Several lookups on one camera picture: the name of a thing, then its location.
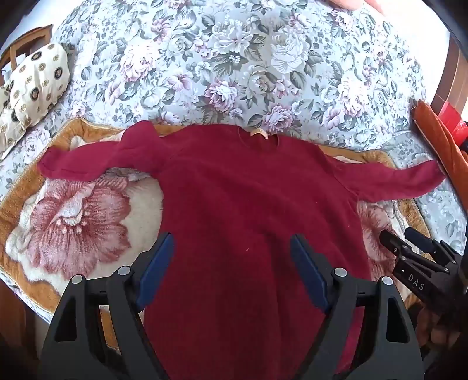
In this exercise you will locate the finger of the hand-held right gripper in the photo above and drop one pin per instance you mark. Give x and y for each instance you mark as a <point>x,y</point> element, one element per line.
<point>411,274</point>
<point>426,243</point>

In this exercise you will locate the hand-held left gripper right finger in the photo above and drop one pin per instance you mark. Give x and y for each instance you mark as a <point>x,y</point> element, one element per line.
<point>308,270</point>

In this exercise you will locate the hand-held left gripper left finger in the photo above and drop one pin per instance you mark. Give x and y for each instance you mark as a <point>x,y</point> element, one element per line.
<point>156,266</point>

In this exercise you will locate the dark red knit sweater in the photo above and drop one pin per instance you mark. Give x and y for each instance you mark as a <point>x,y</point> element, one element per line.
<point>237,201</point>

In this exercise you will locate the person's right hand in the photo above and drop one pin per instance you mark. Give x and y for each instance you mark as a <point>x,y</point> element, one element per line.
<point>429,325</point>

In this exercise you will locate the plush rose-print blanket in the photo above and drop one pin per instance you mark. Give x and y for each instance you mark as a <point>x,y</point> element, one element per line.
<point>73,226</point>

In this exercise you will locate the orange velvet cloth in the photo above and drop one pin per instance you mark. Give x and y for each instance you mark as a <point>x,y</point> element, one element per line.
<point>440,142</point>

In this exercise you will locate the red box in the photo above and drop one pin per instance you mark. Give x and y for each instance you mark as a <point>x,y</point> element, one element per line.
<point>453,120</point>

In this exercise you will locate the cream medallion-print pillow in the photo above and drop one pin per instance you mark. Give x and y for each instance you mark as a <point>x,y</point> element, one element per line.
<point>38,82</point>
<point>9,120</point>

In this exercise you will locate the floral bedspread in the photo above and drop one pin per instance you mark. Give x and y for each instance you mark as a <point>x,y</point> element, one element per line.
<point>237,54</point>

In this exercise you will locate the pink cloth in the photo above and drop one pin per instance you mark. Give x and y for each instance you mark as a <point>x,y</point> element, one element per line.
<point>351,4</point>

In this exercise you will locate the wooden headboard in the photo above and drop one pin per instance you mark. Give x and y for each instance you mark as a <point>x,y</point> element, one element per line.
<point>22,42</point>

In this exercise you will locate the wooden bed frame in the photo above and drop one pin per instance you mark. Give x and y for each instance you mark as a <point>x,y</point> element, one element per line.
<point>451,73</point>

